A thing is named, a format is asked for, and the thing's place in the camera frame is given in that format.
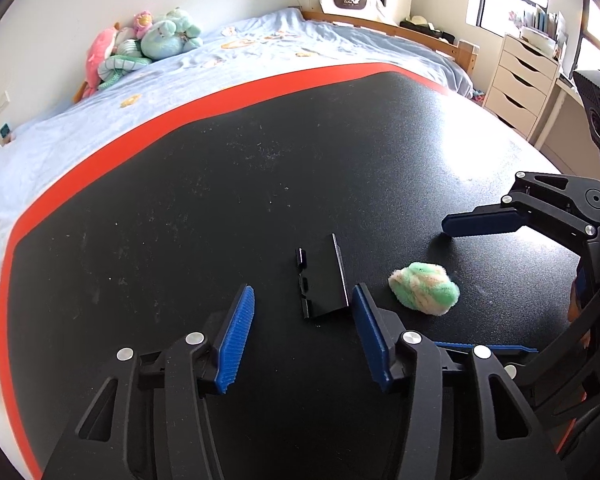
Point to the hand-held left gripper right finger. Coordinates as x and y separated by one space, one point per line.
372 340

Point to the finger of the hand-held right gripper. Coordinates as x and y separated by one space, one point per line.
480 222
510 349

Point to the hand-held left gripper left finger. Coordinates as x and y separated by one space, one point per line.
235 340

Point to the green white fluffy ball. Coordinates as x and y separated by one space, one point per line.
425 290

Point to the black plastic clip holder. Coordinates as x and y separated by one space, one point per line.
325 280

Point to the white desk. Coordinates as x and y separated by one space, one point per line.
555 115

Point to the white drawer chest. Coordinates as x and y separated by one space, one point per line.
520 80

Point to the row of books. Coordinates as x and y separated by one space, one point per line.
542 20

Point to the window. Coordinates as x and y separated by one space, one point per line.
510 5

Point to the black bag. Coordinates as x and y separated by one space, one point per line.
430 34

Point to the cream hat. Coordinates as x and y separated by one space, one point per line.
422 21

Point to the striped plush toy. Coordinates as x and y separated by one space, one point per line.
122 62

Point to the green plush toy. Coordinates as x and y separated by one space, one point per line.
165 40

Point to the small green device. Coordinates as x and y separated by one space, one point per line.
3 130

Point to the pink plush toy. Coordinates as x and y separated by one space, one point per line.
100 55

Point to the flower plush doll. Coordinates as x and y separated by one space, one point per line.
142 22

